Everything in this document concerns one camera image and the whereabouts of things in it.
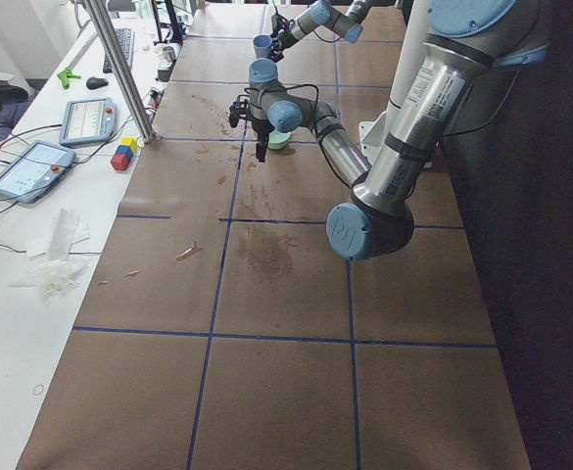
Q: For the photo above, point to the small metal cup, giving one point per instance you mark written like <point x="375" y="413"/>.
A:
<point x="169" y="54"/>

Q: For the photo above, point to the rubber band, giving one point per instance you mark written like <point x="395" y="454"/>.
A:
<point x="38" y="390"/>

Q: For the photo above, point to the teach pendant tablet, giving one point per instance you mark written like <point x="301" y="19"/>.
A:
<point x="87" y="122"/>
<point x="33" y="173"/>

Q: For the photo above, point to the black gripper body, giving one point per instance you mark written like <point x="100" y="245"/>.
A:
<point x="261" y="130"/>
<point x="280" y="42"/>

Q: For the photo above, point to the aluminium frame post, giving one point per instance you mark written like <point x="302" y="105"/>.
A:
<point x="98" y="14"/>

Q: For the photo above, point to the light green ceramic bowl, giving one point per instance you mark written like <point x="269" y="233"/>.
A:
<point x="278" y="140"/>

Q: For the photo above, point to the crumpled white paper towels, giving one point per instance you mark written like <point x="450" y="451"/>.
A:
<point x="49" y="270"/>

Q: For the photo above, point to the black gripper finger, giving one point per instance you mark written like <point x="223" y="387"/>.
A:
<point x="261" y="148"/>
<point x="276" y="55"/>

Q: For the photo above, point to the blue plastic cup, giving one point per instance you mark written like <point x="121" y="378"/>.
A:
<point x="262" y="45"/>

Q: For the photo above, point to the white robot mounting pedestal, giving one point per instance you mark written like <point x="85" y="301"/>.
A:
<point x="373" y="132"/>

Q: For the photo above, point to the near teach pendant tablet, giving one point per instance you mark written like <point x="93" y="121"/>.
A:
<point x="33" y="173"/>

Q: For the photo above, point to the red blue yellow blocks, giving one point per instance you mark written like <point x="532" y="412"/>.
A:
<point x="124" y="153"/>

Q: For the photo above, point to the green plastic clamp tool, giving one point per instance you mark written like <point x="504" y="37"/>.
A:
<point x="66" y="76"/>

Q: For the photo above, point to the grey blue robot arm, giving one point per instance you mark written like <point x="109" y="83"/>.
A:
<point x="348" y="21"/>
<point x="447" y="45"/>

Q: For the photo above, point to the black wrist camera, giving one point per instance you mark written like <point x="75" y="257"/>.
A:
<point x="239" y="110"/>

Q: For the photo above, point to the black computer mouse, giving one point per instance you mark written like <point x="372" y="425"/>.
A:
<point x="93" y="83"/>

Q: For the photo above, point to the far teach pendant tablet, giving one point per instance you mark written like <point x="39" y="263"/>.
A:
<point x="87" y="122"/>

